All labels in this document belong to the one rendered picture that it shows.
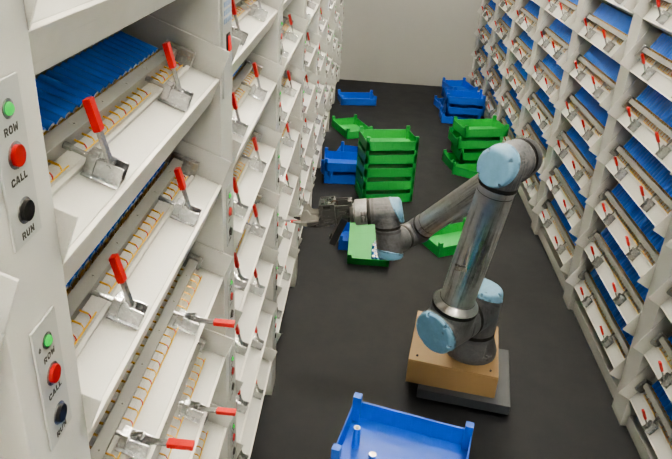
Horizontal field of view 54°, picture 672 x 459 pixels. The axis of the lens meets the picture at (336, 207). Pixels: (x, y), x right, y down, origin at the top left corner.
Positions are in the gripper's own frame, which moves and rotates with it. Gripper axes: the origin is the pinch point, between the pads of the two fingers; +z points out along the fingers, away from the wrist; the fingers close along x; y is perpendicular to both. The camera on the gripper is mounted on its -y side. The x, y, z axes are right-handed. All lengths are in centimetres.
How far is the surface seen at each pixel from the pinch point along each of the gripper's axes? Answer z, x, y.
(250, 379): 9, 58, -20
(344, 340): -11, -9, -59
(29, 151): -9, 159, 86
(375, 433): -26, 80, -21
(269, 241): 5.1, 25.4, 6.2
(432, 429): -40, 79, -20
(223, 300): 0, 95, 31
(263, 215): 4.0, 32.3, 18.7
